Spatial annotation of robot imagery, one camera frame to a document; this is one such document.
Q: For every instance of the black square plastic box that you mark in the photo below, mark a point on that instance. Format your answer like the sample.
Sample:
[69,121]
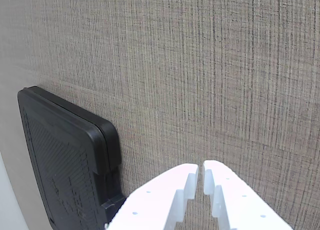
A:
[67,160]

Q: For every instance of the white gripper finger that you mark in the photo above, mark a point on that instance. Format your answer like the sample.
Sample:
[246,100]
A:
[150,205]
[240,205]

